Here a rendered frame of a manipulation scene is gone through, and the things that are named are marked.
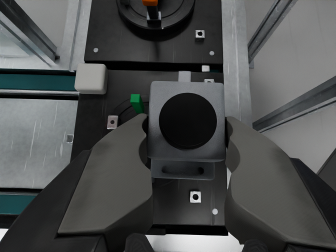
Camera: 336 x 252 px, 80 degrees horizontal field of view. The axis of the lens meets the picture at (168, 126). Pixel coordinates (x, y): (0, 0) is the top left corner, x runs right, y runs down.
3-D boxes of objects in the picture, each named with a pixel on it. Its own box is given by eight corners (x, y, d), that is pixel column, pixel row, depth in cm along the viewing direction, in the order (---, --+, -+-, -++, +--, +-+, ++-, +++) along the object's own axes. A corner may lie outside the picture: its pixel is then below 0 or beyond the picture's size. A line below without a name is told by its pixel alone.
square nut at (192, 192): (200, 202, 30) (201, 203, 29) (189, 201, 30) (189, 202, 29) (200, 190, 30) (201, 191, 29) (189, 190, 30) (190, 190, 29)
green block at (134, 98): (144, 113, 30) (139, 102, 25) (136, 113, 30) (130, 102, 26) (144, 106, 31) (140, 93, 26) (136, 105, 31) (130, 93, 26)
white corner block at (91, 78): (109, 98, 35) (102, 89, 31) (83, 98, 35) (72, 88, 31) (112, 74, 36) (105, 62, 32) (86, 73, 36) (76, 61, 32)
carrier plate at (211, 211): (225, 223, 31) (229, 227, 29) (68, 218, 31) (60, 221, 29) (221, 77, 36) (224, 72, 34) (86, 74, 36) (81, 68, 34)
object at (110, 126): (119, 131, 30) (117, 129, 28) (109, 131, 30) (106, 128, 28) (120, 118, 30) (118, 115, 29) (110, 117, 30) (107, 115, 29)
